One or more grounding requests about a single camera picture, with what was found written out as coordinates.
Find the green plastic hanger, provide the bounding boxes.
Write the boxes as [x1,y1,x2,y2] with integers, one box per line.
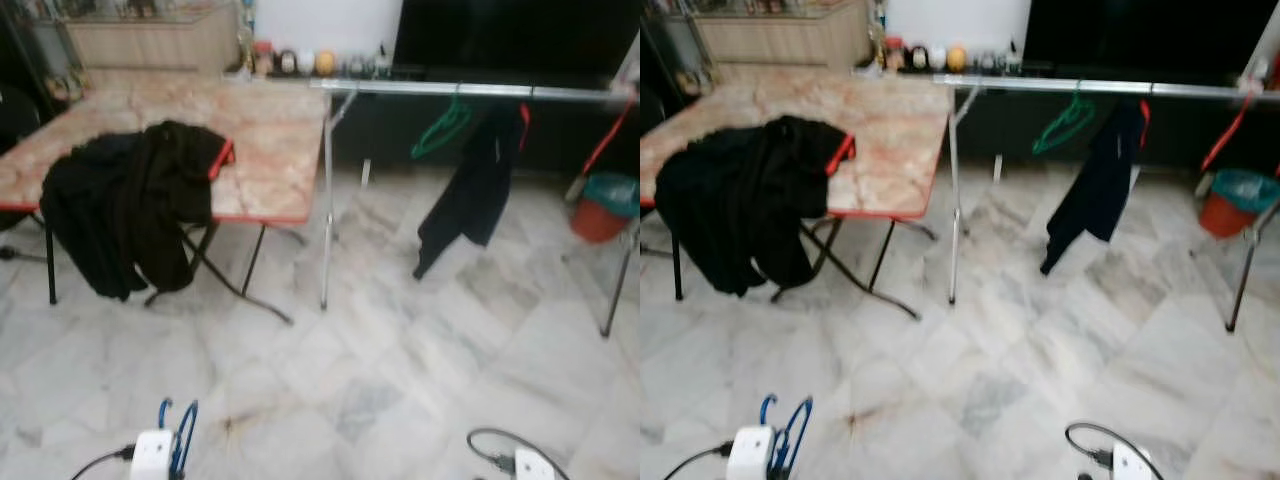
[410,95,476,161]
[1032,92,1096,156]

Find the blue plastic hanger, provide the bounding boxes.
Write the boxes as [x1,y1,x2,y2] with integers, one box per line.
[158,397,200,477]
[758,393,814,475]

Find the red plastic hanger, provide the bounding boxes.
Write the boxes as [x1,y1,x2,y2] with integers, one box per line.
[826,133,858,176]
[583,95,641,176]
[207,138,237,183]
[1200,90,1256,173]

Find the orange bin with green bag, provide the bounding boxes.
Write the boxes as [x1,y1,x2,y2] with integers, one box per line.
[1198,168,1280,239]
[570,172,641,244]

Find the black garment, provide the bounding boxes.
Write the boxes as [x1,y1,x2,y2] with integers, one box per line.
[655,115,857,299]
[40,120,237,303]

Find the navy garment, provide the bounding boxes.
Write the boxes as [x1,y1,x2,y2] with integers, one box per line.
[413,103,531,281]
[1040,98,1151,276]

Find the black flat television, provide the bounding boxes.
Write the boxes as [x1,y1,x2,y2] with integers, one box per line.
[1020,0,1280,79]
[392,0,641,81]

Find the silver metal clothes rack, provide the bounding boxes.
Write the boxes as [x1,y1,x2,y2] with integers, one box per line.
[933,72,1280,336]
[308,77,641,341]

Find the black tv cabinet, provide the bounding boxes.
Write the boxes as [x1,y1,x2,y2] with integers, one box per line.
[225,65,641,191]
[870,60,1280,171]

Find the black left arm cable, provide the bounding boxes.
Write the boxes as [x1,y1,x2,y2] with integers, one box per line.
[70,445,136,480]
[662,442,736,480]

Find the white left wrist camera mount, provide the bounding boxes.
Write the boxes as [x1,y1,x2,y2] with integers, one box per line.
[727,427,777,480]
[130,430,176,480]

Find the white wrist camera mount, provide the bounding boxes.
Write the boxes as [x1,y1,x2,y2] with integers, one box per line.
[513,448,556,480]
[1112,443,1153,480]
[130,430,176,480]
[727,427,777,480]

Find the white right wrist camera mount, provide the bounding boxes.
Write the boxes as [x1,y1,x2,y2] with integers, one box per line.
[513,448,556,480]
[1112,443,1153,480]

